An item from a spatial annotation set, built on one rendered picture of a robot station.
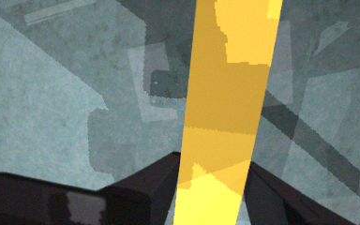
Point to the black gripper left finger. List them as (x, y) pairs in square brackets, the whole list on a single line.
[(144, 198)]

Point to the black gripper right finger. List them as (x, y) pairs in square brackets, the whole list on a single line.
[(271, 201)]

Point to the yellow bar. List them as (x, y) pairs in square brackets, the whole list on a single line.
[(232, 48)]

